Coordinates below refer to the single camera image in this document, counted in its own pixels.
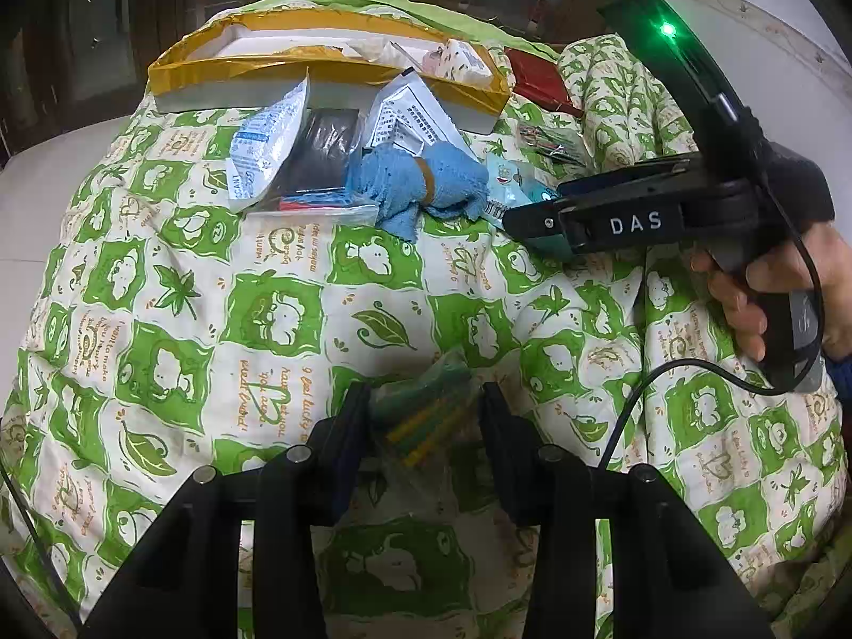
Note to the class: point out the white foam tray gold tape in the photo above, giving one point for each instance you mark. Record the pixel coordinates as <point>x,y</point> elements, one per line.
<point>242,60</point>

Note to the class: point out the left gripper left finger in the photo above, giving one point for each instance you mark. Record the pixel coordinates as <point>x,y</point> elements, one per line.
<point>338,445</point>

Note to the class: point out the green patterned quilt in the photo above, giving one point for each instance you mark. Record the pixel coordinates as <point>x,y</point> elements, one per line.
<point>155,442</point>

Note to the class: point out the bag of coloured sticks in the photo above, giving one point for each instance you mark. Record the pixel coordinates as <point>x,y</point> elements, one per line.
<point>560,144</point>

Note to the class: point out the white tissue pack red label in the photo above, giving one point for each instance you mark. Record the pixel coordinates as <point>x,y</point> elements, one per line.
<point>389,53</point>

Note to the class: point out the blue white foil sachet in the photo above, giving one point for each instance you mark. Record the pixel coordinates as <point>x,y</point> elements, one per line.
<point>262,144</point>

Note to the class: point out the small bag yellow green sticks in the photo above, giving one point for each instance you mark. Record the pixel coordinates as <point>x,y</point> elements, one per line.
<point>415,420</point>

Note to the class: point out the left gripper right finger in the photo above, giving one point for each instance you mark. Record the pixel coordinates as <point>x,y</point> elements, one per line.
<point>512,446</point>

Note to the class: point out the yellow-dotted tissue pack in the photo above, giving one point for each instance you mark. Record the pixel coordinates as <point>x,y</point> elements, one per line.
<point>458,62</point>

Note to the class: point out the silver white foil sachet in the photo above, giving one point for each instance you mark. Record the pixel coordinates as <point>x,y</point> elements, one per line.
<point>406,115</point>

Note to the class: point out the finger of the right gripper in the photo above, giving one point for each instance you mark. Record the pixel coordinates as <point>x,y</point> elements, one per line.
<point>601,182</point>

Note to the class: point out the red wrapped packet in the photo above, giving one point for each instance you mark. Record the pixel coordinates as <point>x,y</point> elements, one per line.
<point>539,81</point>

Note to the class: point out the right hand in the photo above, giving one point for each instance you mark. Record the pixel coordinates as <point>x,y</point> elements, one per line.
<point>781,271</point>

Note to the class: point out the black item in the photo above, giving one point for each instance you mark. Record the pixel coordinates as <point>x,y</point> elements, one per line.
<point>316,182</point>

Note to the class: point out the teal tissue pack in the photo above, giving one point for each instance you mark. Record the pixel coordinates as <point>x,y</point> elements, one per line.
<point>512,184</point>

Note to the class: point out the yellow cheese cracker pack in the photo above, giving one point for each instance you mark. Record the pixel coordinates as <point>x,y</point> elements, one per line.
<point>309,53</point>

